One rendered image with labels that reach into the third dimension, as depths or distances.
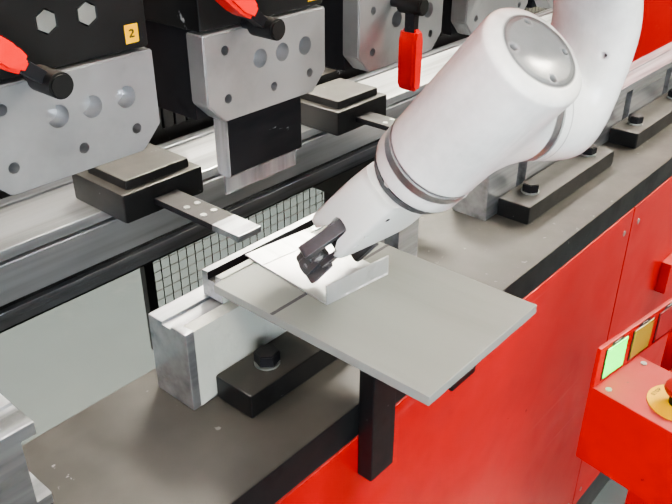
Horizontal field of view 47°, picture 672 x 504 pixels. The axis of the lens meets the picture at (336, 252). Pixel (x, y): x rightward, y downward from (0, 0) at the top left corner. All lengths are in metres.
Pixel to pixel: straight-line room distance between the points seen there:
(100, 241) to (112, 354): 1.45
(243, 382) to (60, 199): 0.38
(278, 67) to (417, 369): 0.30
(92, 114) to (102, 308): 2.06
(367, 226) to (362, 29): 0.24
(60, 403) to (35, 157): 1.74
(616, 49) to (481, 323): 0.27
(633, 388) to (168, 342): 0.58
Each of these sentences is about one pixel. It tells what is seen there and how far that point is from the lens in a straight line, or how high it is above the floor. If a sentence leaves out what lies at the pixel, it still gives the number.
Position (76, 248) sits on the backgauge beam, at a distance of 0.99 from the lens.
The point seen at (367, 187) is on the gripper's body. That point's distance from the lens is 0.64.
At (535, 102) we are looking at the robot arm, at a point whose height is 1.24.
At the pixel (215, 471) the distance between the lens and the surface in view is 0.76.
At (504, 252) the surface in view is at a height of 0.88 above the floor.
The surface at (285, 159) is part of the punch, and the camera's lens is 0.83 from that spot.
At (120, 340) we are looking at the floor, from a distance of 2.49.
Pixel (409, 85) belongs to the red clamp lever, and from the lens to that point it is 0.84.
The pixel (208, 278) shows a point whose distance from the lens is 0.81.
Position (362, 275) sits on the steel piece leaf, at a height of 1.01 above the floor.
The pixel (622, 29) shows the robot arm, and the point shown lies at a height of 1.28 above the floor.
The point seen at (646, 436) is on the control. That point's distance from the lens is 1.03.
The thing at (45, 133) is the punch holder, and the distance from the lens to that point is 0.59.
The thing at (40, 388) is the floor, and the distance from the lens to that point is 2.37.
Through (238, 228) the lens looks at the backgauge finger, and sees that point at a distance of 0.88.
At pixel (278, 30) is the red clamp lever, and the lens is 0.66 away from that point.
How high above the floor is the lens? 1.41
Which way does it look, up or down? 30 degrees down
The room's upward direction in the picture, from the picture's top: straight up
